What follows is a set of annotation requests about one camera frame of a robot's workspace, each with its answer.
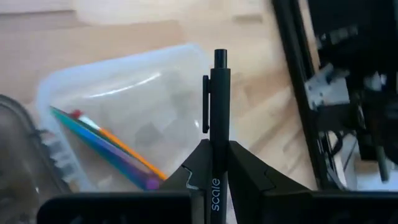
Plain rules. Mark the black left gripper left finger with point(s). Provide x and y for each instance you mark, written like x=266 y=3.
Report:
x=124 y=208

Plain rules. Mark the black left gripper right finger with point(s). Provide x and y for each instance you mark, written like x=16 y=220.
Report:
x=311 y=208

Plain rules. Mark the orange pencil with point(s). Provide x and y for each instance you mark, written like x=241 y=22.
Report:
x=133 y=152

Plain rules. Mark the iridescent purple blue pen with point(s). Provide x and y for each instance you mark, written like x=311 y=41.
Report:
x=109 y=149

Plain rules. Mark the grey translucent supply box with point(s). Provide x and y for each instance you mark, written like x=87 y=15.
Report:
x=140 y=109

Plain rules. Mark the black click pen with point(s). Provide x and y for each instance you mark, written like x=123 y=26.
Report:
x=219 y=124

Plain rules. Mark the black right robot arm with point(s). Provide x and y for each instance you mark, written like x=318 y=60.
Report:
x=357 y=124

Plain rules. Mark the black aluminium table frame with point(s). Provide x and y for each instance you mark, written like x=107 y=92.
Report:
x=295 y=77

